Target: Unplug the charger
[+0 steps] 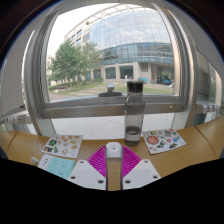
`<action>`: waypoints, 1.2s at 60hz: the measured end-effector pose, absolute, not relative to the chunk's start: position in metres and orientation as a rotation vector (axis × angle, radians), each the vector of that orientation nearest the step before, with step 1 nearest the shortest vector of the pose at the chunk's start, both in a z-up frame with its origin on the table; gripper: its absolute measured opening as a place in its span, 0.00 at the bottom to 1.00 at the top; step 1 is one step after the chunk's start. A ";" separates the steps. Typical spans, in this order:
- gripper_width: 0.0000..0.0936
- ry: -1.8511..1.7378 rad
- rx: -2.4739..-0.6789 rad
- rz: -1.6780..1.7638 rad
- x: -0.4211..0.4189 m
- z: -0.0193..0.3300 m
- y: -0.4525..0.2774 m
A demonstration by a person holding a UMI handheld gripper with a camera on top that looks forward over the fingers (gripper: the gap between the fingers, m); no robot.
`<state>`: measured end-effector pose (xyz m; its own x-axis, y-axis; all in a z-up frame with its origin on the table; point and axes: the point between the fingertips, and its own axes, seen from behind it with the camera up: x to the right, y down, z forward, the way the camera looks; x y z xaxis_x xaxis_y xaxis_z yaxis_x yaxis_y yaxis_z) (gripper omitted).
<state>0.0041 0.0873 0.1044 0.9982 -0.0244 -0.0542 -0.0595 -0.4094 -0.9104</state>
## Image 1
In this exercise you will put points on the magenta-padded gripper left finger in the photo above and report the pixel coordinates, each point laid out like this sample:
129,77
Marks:
85,175

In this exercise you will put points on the sticker sheet with green stickers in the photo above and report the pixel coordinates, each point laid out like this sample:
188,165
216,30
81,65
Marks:
63,145

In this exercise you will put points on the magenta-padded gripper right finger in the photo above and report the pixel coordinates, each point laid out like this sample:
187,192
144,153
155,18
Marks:
141,173

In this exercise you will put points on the grey window frame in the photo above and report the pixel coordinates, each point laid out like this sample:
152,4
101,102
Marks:
110,108

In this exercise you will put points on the clear bottle with black cap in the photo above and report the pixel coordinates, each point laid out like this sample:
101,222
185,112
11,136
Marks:
134,116

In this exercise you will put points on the white and teal power strip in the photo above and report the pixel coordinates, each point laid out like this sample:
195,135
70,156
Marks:
56,166

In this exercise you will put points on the green tree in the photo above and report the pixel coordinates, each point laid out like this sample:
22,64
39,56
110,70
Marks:
66,60

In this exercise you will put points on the sticker sheet with red circle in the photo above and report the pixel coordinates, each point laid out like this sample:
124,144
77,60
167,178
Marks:
163,140

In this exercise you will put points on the glass-fronted building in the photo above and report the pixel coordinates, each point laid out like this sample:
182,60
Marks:
133,30

